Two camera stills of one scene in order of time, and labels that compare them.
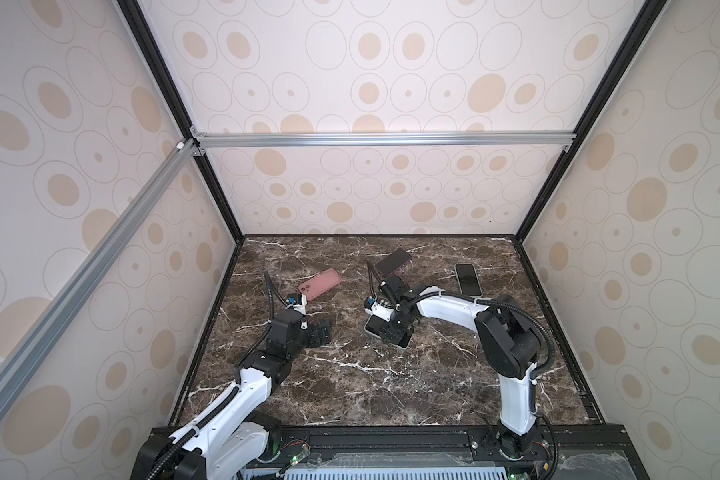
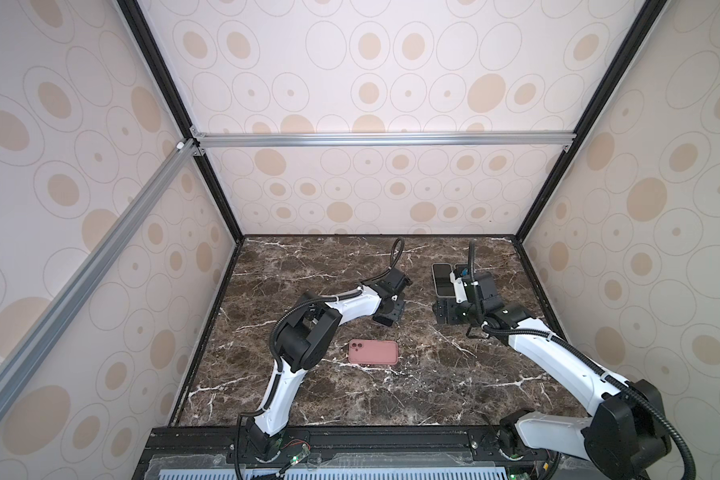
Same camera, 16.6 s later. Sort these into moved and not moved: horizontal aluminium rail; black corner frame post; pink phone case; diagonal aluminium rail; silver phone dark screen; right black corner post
Moved: silver phone dark screen; pink phone case
Not moved: horizontal aluminium rail; diagonal aluminium rail; black corner frame post; right black corner post
